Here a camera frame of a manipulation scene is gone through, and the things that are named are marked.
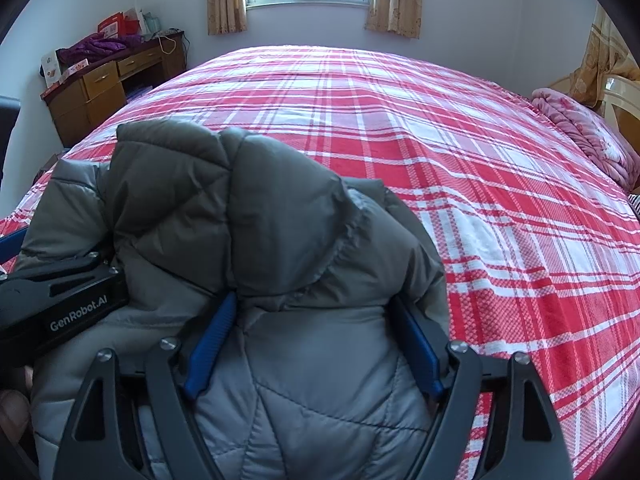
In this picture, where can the white red paper bag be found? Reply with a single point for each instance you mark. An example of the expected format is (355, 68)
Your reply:
(134, 22)

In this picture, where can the person's left hand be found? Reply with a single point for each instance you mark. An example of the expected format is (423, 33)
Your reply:
(12, 410)

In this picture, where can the bed with red plaid sheet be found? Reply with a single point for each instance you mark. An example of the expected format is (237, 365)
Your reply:
(400, 135)

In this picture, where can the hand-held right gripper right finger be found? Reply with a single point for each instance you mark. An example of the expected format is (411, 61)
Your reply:
(422, 355)

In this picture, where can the yellow patterned cloth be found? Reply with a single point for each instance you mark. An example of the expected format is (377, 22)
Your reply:
(600, 60)

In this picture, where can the grey puffer jacket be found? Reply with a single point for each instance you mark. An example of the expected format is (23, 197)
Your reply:
(275, 210)

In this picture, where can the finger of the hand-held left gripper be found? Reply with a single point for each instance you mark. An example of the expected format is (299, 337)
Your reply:
(30, 290)

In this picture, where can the wooden desk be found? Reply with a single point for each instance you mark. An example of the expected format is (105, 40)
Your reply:
(100, 80)

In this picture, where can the pink blanket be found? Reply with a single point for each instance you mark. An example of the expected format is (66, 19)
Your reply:
(585, 130)

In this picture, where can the white box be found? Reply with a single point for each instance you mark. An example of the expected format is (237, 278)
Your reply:
(51, 70)

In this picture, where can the pale green bag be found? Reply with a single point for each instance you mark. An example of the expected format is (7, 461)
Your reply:
(151, 26)

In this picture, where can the red box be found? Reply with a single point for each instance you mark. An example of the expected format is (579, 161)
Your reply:
(110, 25)

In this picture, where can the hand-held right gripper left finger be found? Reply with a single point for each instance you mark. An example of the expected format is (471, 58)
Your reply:
(210, 345)

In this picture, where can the purple cloth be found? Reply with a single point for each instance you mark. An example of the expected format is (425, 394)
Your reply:
(90, 47)

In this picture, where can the striped cloth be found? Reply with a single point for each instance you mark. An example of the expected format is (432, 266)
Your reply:
(635, 204)

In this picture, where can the pink flat box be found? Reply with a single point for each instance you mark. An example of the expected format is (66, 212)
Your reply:
(75, 69)

